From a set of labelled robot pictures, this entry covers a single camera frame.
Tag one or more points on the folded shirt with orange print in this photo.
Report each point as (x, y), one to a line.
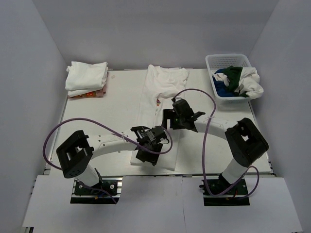
(90, 93)

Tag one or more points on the plain white t shirt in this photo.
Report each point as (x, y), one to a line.
(248, 84)

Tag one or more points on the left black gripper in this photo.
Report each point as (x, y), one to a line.
(152, 158)

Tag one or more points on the dark green t shirt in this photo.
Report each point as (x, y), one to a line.
(233, 76)

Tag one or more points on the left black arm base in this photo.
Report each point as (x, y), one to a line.
(107, 193)

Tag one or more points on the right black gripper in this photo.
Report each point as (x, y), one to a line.
(169, 114)

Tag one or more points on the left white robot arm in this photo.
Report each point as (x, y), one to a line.
(76, 152)

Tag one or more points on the blue t shirt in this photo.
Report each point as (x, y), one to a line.
(221, 87)

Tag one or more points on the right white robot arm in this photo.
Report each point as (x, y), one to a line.
(244, 139)

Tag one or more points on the white plastic basket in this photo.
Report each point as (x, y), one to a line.
(215, 62)

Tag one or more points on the white graphic print t shirt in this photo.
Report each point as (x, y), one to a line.
(160, 86)

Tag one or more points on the top folded white shirt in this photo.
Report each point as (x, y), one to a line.
(86, 76)

